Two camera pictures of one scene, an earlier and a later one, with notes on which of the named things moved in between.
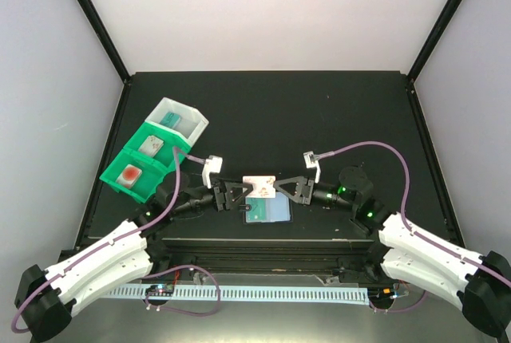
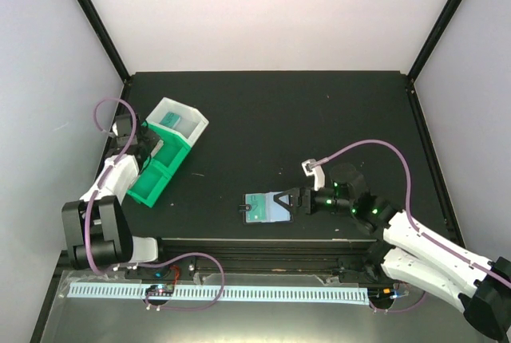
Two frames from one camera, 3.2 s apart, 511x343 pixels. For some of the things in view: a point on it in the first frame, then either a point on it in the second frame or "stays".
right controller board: x=381 y=296 stays
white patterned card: x=263 y=187 to x=157 y=147
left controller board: x=160 y=290 stays
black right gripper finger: x=303 y=195 to x=295 y=210
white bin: x=184 y=121 stays
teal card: x=257 y=213 stays
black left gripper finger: x=243 y=195 to x=148 y=136
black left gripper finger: x=227 y=185 to x=153 y=143
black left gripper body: x=189 y=206 to x=142 y=143
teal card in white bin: x=170 y=120 stays
